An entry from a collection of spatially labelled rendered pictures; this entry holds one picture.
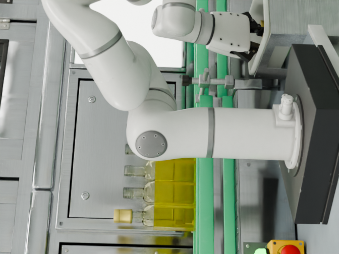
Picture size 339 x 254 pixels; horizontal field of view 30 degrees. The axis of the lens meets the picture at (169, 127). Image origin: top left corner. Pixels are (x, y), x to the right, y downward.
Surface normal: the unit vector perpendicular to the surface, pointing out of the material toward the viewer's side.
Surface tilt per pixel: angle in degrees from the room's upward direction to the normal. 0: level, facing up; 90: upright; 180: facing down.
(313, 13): 90
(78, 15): 103
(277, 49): 90
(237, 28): 109
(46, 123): 90
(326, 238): 0
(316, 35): 90
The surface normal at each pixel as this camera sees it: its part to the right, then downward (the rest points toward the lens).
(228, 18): 0.31, -0.45
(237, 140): 0.01, 0.28
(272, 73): -0.02, 0.93
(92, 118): 0.05, -0.36
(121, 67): 0.48, 0.21
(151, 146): 0.07, 0.52
